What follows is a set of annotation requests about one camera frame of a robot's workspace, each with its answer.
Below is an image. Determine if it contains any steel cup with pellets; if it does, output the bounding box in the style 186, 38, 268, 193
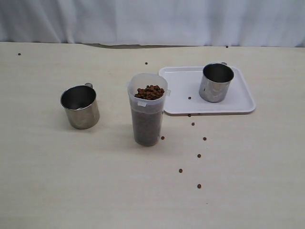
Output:
199, 62, 234, 103

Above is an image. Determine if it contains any translucent plastic container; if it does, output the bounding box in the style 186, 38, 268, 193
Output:
127, 73, 170, 146

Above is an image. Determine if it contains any white plastic tray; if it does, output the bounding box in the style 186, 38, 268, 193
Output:
159, 66, 256, 115

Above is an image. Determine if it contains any white backdrop curtain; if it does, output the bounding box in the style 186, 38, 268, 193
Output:
0, 0, 305, 47

